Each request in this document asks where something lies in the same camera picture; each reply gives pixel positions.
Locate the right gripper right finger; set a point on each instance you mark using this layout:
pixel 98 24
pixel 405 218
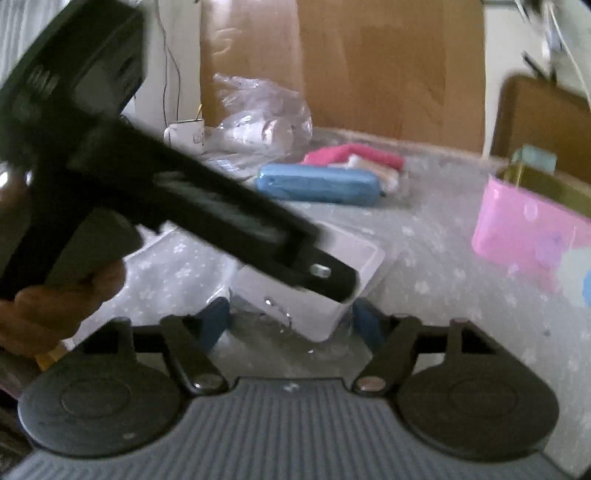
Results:
pixel 391 340

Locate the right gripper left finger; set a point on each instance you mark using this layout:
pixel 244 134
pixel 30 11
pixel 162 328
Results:
pixel 187 342

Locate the clear plastic container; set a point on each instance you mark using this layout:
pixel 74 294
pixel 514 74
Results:
pixel 345 265

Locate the person's left hand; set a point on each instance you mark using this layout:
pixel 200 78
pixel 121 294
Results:
pixel 40 317

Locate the grey floral tablecloth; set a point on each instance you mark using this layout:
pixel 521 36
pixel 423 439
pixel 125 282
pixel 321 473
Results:
pixel 431 271

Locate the white mug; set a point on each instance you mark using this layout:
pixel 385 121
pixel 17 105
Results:
pixel 187 135

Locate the cotton swab pack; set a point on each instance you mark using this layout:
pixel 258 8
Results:
pixel 390 178

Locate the pink gold-lined tin box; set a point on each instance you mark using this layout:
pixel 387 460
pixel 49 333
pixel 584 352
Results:
pixel 537 225

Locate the pink fuzzy sock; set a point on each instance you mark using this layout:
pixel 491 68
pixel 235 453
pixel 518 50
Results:
pixel 341 153

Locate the clear plastic bag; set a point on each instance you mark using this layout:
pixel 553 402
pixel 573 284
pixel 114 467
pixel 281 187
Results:
pixel 261 117

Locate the teal cloth roll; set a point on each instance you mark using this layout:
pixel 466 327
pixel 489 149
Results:
pixel 535 157

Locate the brown chair back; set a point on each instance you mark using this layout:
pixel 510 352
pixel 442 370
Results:
pixel 535 112

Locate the cardboard panel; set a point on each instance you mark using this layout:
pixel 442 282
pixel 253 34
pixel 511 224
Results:
pixel 409 70

